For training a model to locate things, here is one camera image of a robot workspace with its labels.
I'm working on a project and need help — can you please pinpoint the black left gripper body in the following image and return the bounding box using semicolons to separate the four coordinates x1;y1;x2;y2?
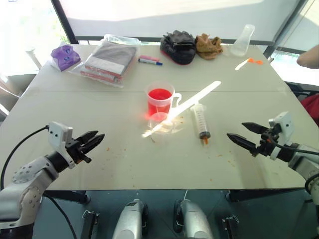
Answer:
65;137;92;165

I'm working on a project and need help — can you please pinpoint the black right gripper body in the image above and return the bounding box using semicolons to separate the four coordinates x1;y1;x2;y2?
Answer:
251;125;279;158

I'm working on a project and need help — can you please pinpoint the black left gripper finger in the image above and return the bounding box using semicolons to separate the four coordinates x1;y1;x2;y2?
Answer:
83;133;106;153
76;130;99;145

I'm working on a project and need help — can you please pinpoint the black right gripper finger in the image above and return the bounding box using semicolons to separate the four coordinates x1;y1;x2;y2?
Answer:
241;121;269;136
226;132;258;153

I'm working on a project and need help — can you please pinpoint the large clear plastic syringe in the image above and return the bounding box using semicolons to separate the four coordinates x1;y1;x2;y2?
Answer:
190;103;211;147

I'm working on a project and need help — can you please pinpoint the small clear glass dish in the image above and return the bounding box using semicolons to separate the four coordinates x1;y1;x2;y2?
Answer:
148;112;173;135

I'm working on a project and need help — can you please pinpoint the measuring cup with red liquid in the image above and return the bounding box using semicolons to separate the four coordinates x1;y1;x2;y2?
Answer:
145;80;183;120

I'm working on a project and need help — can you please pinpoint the black chair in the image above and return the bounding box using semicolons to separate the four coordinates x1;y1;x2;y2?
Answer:
285;81;319;101

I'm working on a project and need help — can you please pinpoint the red garment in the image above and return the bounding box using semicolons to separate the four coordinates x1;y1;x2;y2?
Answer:
300;93;319;120

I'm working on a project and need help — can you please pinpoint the clear bag with grey cloths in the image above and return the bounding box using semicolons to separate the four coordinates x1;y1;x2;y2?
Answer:
67;34;142;88

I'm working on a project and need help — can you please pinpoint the purple tissue pack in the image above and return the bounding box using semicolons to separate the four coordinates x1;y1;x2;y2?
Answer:
50;44;82;72

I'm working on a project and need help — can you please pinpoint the silver rounded robot leg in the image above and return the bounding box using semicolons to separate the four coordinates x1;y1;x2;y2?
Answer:
111;198;149;239
173;198;214;239

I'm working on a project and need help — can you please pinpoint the clear plastic flask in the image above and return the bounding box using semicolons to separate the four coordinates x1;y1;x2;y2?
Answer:
230;24;256;57

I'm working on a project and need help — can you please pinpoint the brown crumpled cloth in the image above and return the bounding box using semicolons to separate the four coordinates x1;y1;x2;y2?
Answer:
194;33;224;60

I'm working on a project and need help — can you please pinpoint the blue capped marker pen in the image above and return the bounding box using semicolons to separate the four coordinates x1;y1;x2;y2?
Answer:
138;58;163;66

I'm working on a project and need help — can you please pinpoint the black crumpled cloth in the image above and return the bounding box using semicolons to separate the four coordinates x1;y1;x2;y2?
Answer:
159;30;197;66

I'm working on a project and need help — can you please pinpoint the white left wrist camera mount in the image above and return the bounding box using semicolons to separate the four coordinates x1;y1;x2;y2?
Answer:
47;121;76;170

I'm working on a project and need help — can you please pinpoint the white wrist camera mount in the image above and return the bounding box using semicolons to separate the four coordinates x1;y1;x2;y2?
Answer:
47;121;76;170
268;111;293;161

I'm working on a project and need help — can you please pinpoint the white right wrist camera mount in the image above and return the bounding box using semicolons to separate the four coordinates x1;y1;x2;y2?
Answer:
268;111;293;161

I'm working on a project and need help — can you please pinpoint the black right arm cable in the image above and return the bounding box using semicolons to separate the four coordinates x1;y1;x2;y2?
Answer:
275;143;319;154

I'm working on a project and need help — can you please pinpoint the black table frame bar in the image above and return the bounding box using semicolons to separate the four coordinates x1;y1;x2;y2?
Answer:
225;188;307;203
43;190;91;204

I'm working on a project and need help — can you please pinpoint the white spoon with orange handle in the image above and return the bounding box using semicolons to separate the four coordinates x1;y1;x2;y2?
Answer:
235;57;264;71

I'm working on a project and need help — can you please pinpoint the black cable under left arm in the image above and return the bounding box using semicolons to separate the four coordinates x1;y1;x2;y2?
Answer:
44;195;78;239

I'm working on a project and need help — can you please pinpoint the black metal table bracket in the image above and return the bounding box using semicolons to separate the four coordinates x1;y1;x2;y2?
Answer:
221;215;240;239
81;210;100;239

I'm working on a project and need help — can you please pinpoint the white post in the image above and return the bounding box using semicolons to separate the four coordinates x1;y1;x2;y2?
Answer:
24;46;42;70

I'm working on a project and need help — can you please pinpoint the black window frame post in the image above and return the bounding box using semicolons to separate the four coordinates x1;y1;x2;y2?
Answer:
50;0;76;45
263;0;312;60

